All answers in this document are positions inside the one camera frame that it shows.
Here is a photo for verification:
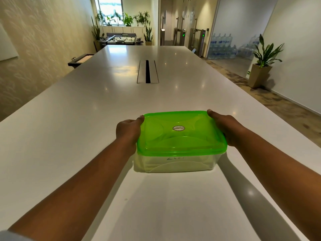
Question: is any person's left hand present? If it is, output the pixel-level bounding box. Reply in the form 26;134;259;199
115;115;145;155

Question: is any white wall board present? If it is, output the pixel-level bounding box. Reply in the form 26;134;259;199
0;22;19;62

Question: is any table cable slot panel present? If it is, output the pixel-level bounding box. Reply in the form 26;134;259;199
136;60;160;84

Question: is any tall snake plant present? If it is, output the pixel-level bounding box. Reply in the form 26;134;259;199
91;16;104;52
143;21;154;46

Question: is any light grey sleeve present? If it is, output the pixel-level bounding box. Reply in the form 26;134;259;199
0;230;33;241

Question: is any person's left forearm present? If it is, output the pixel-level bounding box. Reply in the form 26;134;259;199
9;140;136;241

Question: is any green plastic lid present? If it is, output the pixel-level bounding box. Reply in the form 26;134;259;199
136;110;228;157

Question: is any black side table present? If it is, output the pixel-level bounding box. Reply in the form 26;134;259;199
68;54;95;69

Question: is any metal turnstile gate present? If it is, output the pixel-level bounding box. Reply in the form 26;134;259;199
172;17;187;46
188;18;210;58

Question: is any stack of water jugs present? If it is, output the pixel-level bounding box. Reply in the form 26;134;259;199
207;33;260;60

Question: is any clear plastic container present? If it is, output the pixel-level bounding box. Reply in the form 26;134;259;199
133;147;225;173

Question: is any foosball table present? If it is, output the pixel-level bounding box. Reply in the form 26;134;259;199
98;32;144;46

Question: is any person's right forearm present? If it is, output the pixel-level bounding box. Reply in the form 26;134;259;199
234;130;321;241

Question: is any potted plant tan planter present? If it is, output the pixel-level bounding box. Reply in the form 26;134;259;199
247;34;285;89

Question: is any bright window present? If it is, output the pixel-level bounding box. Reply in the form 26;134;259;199
96;0;124;25

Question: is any white low cabinet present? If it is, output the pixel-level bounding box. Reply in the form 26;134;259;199
101;25;147;35

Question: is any person's right hand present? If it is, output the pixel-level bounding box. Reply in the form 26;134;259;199
207;109;248;148

